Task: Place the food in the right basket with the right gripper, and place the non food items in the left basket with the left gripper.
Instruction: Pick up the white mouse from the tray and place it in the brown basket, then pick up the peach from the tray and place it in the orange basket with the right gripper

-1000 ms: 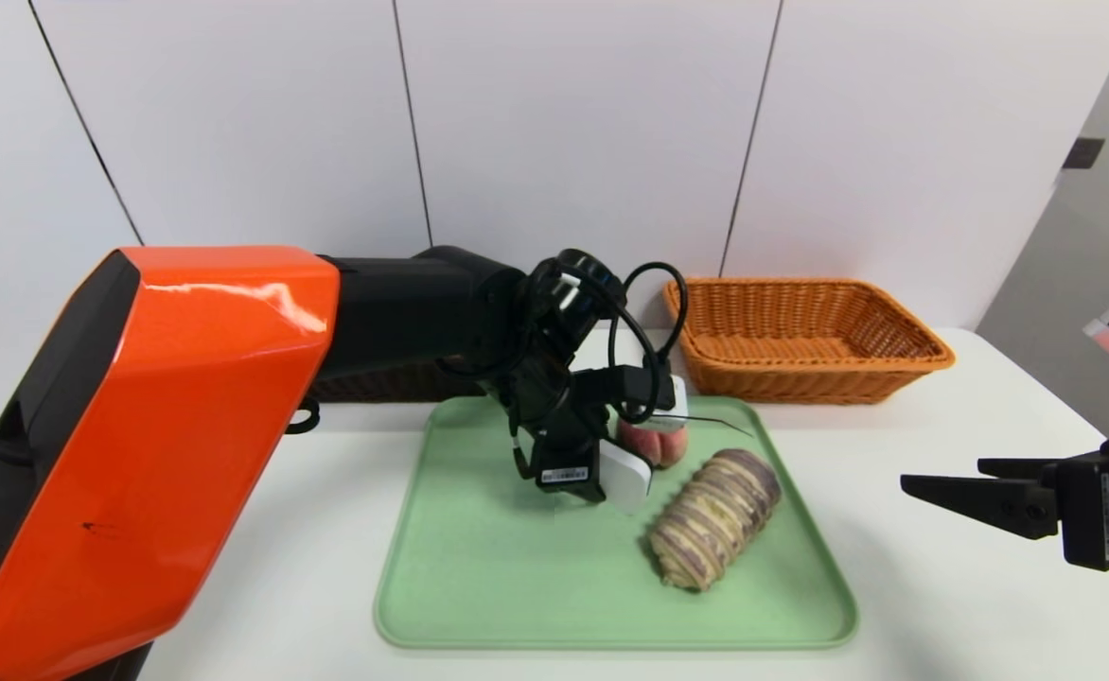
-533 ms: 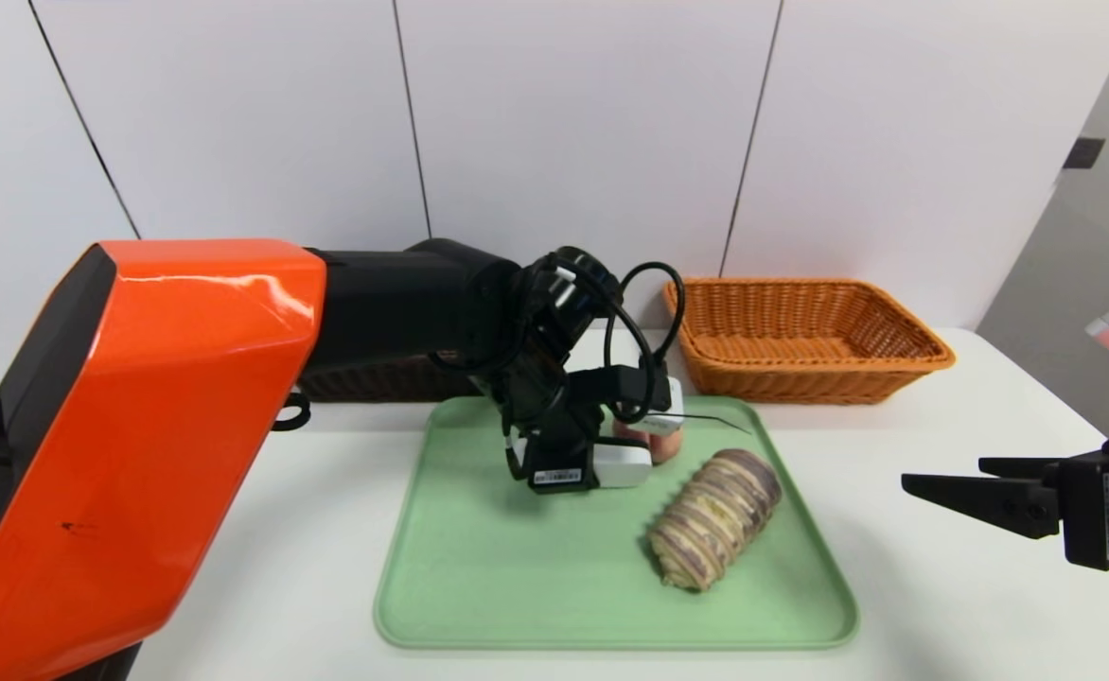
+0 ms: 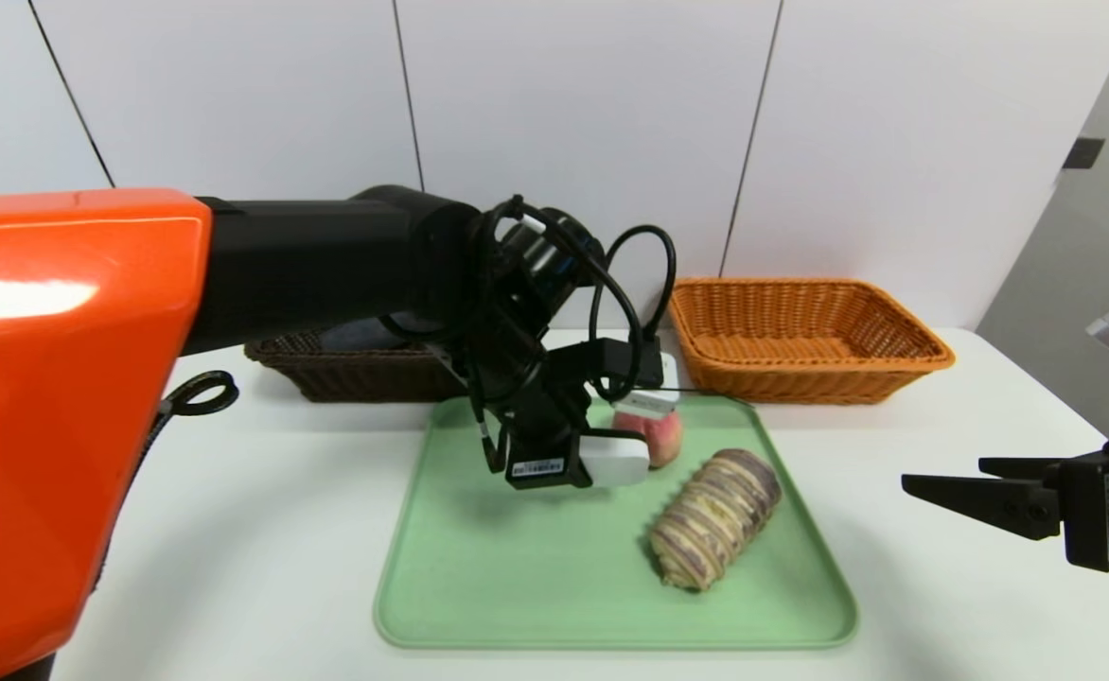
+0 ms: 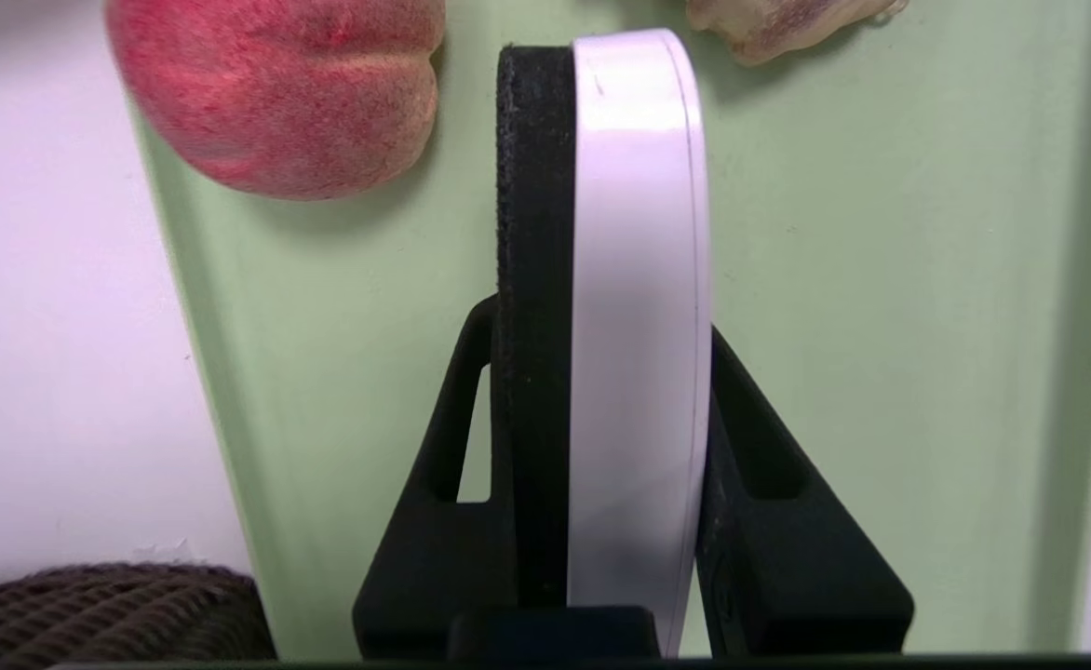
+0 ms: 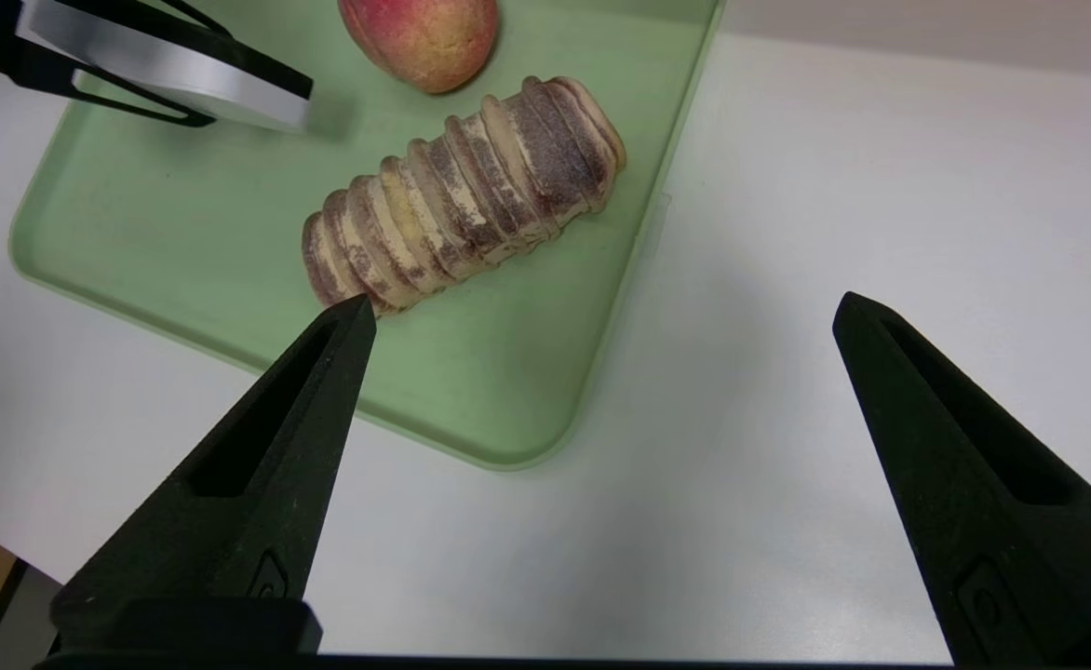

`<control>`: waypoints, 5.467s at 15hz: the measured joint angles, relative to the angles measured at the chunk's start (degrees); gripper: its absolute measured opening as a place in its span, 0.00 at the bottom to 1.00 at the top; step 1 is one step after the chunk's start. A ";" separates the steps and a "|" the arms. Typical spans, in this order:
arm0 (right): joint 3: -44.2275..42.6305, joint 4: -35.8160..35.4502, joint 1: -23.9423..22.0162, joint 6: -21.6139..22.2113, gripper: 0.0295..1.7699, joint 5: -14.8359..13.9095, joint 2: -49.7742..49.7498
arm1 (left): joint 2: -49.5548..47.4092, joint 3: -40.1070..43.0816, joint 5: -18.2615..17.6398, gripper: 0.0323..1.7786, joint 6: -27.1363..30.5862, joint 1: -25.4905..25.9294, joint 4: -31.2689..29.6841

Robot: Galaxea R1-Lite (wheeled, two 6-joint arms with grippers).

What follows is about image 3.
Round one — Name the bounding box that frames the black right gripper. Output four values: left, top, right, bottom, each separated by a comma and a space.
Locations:
901, 423, 1109, 573

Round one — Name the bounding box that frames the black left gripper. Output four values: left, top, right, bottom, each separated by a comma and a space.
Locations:
504, 410, 593, 490

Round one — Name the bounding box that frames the white whiteboard eraser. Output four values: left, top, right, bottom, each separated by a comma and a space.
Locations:
577, 429, 653, 489

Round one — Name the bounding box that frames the pink peach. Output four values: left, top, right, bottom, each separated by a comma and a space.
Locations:
611, 409, 685, 470

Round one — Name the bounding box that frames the dark grey fabric pouch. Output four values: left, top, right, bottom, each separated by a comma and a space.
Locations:
318, 316, 428, 354

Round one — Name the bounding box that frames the dark brown wicker basket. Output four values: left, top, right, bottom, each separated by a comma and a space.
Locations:
244, 324, 472, 404

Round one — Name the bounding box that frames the orange wicker basket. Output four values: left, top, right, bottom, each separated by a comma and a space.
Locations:
666, 278, 956, 406

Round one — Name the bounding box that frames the light green plastic tray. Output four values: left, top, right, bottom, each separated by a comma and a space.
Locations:
374, 395, 860, 652

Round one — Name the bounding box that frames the striped purple bread roll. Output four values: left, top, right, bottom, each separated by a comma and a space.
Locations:
650, 448, 783, 592

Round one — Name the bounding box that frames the black cable with white tag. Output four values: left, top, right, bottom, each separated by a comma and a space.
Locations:
472, 393, 510, 474

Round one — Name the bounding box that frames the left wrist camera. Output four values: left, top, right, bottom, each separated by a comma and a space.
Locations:
554, 339, 681, 418

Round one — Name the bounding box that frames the black left camera cable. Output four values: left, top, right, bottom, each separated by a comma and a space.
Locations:
587, 223, 678, 405

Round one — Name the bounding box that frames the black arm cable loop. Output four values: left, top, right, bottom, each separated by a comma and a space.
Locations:
163, 369, 239, 418

